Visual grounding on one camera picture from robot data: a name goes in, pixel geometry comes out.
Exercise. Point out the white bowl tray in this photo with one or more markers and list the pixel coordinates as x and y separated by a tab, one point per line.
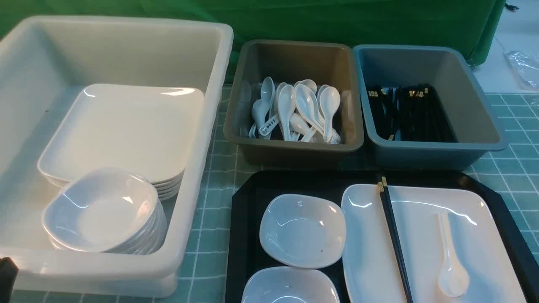
303	231
285	284

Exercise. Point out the blue-grey plastic bin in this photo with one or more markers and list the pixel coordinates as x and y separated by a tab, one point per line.
474	123

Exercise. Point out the green checkered table mat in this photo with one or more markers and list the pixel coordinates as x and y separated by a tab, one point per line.
513	173

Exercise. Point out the white square rice plate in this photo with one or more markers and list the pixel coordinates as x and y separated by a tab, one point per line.
369	264

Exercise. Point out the white ceramic soup spoon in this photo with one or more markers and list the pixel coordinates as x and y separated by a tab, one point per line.
453	279

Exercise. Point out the stack of white square plates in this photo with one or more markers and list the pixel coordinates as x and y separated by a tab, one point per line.
144	130

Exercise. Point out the stack of white bowls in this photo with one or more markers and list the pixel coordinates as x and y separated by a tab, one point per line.
107	211

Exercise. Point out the clear plastic bag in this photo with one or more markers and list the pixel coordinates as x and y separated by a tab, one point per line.
525	68

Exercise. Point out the green cloth backdrop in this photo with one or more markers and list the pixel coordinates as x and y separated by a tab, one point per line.
467	26

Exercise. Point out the large white plastic tub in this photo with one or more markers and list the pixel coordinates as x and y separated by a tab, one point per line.
45	62

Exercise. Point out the pile of white spoons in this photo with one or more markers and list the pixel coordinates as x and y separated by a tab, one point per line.
303	112

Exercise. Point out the black serving tray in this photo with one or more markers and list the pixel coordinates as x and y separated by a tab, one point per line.
246	255

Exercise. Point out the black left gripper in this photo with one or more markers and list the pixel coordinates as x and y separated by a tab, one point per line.
8	274

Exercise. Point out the pile of black chopsticks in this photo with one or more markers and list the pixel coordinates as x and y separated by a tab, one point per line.
410	113

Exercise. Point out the brown plastic bin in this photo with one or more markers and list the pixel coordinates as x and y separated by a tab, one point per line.
291	61

